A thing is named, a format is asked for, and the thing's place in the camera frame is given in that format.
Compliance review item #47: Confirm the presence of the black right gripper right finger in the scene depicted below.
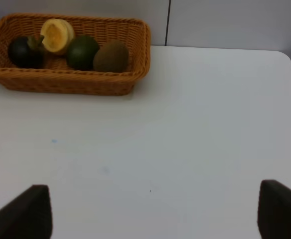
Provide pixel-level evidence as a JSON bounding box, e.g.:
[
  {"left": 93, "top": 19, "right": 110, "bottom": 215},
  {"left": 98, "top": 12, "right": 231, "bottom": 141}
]
[{"left": 257, "top": 180, "right": 291, "bottom": 239}]

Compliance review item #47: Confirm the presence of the dark purple mangosteen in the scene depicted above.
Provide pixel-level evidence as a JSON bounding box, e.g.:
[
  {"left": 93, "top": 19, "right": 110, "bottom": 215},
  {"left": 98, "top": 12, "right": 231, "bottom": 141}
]
[{"left": 7, "top": 35, "right": 44, "bottom": 69}]

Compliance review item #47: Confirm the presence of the green lime fruit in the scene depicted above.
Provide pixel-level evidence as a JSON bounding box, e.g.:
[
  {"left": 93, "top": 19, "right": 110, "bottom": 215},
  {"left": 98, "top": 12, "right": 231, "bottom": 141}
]
[{"left": 66, "top": 35, "right": 100, "bottom": 71}]

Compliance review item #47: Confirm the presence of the orange peach fruit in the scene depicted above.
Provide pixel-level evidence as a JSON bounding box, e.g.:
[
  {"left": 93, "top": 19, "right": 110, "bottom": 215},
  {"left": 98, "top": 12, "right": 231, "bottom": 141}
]
[{"left": 40, "top": 18, "right": 75, "bottom": 56}]

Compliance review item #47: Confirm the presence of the orange wicker basket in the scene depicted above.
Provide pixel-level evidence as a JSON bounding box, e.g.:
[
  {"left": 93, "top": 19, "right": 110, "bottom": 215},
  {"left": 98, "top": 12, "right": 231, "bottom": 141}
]
[{"left": 0, "top": 13, "right": 151, "bottom": 96}]

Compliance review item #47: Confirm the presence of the brown kiwi fruit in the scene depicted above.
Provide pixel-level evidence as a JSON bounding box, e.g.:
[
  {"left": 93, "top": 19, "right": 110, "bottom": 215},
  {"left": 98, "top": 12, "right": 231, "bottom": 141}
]
[{"left": 93, "top": 40, "right": 129, "bottom": 73}]

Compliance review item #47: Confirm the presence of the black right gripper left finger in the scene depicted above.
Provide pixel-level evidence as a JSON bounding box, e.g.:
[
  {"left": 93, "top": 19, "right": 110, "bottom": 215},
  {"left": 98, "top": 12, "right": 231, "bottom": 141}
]
[{"left": 0, "top": 185, "right": 53, "bottom": 239}]

